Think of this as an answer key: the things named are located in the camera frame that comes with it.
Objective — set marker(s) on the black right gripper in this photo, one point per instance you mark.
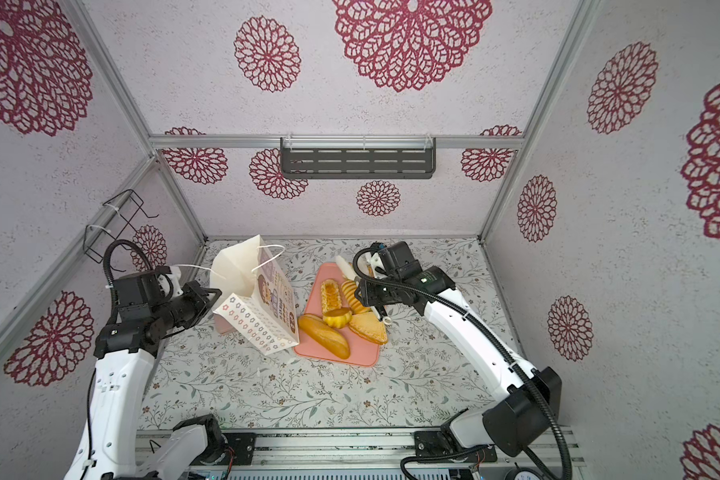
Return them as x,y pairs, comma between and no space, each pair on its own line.
368,295

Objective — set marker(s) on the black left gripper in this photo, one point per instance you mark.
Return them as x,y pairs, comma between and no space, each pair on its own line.
203,303

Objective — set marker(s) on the pale turnover pastry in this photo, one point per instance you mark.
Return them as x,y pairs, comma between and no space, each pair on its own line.
367,326

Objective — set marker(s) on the white printed paper bag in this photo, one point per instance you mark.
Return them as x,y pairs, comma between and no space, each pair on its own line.
257,297

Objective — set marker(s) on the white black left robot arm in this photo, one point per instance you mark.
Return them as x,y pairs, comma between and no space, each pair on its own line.
149,307

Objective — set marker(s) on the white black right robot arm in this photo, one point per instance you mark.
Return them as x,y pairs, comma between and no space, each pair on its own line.
526,399

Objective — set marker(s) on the pink object behind bag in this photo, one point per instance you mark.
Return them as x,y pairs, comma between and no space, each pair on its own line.
221,325

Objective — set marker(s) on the ridged spiral bread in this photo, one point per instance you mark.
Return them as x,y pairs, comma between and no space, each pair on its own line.
349,289

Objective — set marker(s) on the sugared oblong bread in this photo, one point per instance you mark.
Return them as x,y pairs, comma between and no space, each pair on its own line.
330,296

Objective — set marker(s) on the long golden baguette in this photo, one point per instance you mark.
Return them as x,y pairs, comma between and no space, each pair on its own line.
315,331

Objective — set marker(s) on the black round gauge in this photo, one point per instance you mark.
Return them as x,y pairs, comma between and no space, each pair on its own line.
519,472

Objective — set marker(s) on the black wire wall rack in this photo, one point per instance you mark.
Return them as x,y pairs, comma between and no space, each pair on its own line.
121,213

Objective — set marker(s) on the dark grey wall shelf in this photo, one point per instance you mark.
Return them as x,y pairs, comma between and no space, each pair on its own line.
358,159

